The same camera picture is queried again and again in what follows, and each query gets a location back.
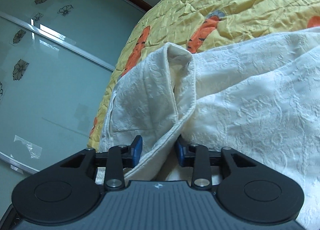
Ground white embossed pants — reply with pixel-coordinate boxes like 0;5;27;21
98;27;319;229

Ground glass wardrobe sliding door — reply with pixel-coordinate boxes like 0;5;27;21
1;0;144;173

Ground yellow floral quilt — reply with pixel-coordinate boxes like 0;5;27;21
87;0;319;148

